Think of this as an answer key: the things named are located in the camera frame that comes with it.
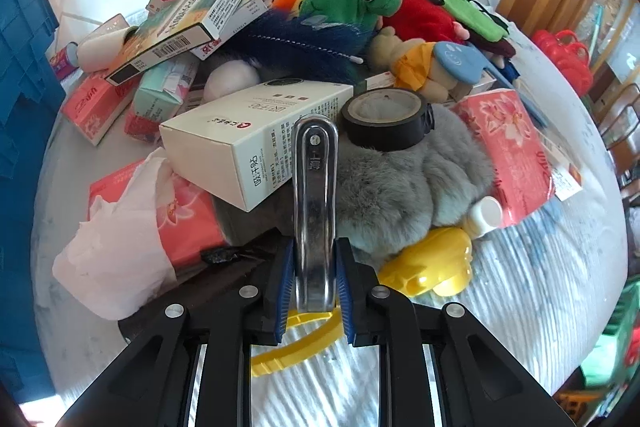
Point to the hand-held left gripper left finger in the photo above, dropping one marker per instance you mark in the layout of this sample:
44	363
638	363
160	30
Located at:
283	292

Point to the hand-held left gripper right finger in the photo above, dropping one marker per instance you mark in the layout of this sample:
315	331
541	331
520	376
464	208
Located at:
345	302

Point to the metal clip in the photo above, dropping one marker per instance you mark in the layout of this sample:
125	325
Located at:
315	207

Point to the blue plastic crate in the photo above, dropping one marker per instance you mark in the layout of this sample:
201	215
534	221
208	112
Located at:
20	57

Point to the yellow plastic toy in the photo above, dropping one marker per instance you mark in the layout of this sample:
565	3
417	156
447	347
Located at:
430	267

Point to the pink tissue pack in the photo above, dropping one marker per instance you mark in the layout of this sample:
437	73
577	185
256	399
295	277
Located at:
95	107
190	222
505	152

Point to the grey fluffy plush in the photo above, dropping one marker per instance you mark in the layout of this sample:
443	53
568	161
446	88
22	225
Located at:
400	192

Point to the small white bottle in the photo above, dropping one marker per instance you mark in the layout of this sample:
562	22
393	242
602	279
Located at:
482	214

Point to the white carton box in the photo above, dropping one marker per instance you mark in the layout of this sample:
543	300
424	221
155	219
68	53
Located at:
250	132

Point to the white crumpled tissue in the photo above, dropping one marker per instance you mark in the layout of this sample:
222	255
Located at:
115	257

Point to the black tape roll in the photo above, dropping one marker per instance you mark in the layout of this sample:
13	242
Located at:
387	119

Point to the white plush ball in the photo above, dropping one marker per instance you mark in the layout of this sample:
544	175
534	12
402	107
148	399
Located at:
230	79

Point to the teal tissue pack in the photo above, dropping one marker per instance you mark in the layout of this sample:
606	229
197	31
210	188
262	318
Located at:
162	87

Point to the bear plush yellow shirt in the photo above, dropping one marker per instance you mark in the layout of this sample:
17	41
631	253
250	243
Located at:
415	62

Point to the flat white orange box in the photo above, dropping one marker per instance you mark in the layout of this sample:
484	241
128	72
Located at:
565	167

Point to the light blue smiley plush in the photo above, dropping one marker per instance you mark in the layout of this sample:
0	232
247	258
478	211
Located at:
457	59

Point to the white red medicine box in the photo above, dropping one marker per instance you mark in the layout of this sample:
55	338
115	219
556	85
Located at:
230	27

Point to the green orange medicine box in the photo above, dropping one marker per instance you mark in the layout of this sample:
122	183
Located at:
180	22

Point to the dark blue cloth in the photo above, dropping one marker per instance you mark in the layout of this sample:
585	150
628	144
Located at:
502	57

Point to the white tube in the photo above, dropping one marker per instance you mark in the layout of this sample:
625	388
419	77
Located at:
105	49

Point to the wooden chair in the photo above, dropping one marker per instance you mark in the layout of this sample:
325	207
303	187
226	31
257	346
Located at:
622	132

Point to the red plastic basket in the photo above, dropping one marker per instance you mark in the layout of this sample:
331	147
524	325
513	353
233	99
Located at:
562	57

